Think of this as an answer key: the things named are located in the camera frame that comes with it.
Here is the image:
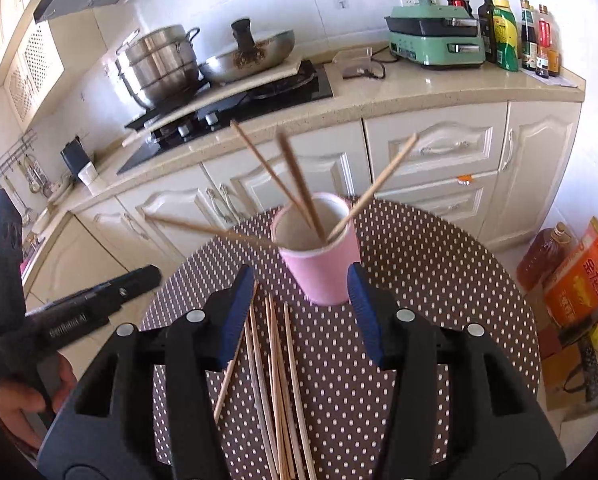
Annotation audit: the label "white mug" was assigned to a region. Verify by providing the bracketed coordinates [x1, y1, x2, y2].
[78, 162, 98, 186]

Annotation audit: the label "dark sauce bottle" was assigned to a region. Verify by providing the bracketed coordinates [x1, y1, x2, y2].
[520, 0, 538, 70]

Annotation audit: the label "upper cabinets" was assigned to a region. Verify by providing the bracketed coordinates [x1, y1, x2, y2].
[0, 0, 42, 128]

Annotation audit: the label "green electric cooker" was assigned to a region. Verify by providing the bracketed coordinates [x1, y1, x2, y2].
[385, 0, 485, 68]

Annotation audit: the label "lower cabinets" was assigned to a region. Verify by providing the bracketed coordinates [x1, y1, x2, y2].
[25, 102, 581, 308]

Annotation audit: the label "orange rice bag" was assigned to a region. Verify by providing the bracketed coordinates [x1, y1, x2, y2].
[543, 217, 598, 328]

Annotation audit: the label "clear plastic box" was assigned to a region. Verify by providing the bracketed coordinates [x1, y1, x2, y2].
[333, 47, 373, 79]

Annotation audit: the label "red sauce bottle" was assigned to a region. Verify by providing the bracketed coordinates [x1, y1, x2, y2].
[535, 4, 552, 79]

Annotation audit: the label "left hand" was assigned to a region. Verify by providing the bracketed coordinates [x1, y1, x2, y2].
[0, 354, 77, 451]

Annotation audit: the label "black gas stove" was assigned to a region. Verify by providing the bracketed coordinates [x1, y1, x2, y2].
[117, 61, 333, 176]

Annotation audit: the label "utensil hanging rack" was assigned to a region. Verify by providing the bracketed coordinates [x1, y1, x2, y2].
[0, 129, 55, 228]

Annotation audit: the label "steel wok with lid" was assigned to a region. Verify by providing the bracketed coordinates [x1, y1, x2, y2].
[199, 18, 296, 84]

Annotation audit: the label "cooking oil jug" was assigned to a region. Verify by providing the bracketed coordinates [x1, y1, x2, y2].
[516, 222, 572, 292]

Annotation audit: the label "pink cup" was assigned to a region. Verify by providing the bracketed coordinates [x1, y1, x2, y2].
[271, 205, 361, 307]

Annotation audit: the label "green oil bottle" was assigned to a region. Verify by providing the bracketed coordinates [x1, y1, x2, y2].
[493, 0, 519, 72]

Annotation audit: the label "cabinets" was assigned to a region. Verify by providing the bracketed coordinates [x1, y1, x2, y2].
[25, 102, 581, 308]
[0, 0, 42, 128]

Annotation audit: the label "black kettle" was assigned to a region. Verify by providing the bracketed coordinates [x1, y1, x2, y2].
[60, 136, 92, 179]

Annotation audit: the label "steel steamer pot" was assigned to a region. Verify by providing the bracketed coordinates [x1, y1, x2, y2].
[115, 25, 205, 110]

